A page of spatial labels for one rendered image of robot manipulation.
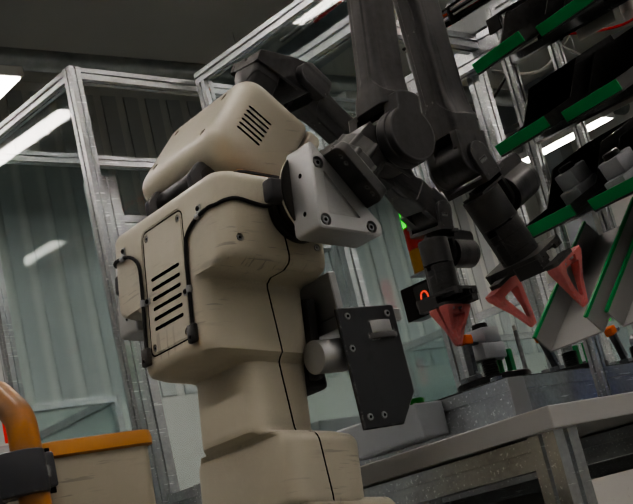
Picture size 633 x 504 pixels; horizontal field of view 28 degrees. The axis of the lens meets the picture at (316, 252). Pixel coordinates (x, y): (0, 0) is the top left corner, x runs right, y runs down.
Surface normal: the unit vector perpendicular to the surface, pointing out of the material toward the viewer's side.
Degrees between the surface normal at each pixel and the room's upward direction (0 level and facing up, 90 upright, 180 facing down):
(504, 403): 90
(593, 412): 90
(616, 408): 90
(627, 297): 90
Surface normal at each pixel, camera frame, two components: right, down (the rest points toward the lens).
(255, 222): 0.60, -0.32
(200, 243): -0.79, -0.11
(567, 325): -0.75, -0.62
